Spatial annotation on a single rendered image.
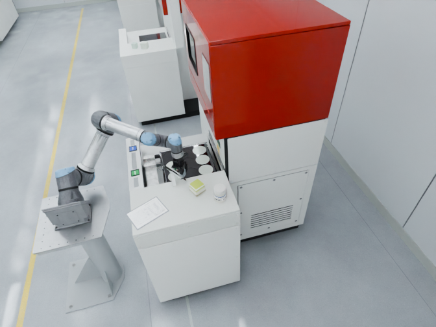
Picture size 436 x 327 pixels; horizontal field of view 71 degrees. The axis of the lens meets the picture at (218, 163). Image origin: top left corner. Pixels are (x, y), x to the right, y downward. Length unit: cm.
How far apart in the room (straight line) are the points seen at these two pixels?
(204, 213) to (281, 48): 98
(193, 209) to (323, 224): 154
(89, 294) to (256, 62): 215
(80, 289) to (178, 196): 132
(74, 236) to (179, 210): 68
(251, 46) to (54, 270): 242
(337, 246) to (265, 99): 161
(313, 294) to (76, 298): 185
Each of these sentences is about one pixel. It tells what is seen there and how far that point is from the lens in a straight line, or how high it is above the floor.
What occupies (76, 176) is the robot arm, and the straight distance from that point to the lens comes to 213.
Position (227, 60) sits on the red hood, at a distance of 161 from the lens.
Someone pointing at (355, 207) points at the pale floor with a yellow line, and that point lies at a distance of 326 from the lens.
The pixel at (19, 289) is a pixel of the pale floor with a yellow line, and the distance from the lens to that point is 316.
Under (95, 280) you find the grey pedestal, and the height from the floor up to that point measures 1.
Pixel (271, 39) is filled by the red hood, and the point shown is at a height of 178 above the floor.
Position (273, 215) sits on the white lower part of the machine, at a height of 32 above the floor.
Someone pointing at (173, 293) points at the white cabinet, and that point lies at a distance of 247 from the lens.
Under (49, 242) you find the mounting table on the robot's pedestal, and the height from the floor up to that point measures 82.
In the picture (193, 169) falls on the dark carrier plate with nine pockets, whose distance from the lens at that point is 215.
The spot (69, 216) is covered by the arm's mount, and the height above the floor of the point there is 92.
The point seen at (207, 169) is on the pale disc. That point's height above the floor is 90.
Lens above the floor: 239
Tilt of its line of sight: 43 degrees down
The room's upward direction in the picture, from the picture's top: 4 degrees counter-clockwise
